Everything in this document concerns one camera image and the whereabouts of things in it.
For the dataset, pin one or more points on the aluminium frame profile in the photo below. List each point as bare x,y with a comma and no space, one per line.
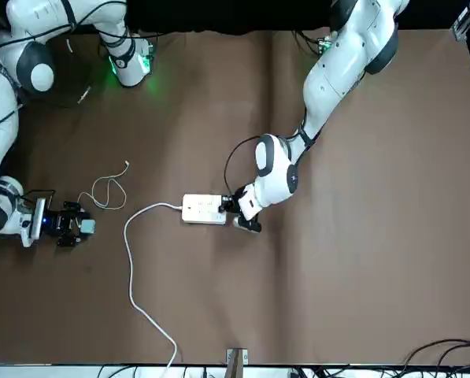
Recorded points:
465,21

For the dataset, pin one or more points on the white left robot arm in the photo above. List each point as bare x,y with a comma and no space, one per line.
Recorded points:
337,59

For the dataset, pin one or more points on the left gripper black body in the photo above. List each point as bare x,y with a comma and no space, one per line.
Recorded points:
236,197

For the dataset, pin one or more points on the black backdrop curtain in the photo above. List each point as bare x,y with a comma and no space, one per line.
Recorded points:
238,15

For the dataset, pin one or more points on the white power strip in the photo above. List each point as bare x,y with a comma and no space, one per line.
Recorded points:
199,214

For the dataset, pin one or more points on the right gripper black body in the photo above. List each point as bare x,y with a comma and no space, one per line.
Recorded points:
55,224

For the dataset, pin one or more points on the light blue phone charger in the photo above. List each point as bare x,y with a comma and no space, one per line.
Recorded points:
89,228

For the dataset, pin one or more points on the aluminium camera post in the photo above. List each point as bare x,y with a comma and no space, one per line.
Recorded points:
236,364

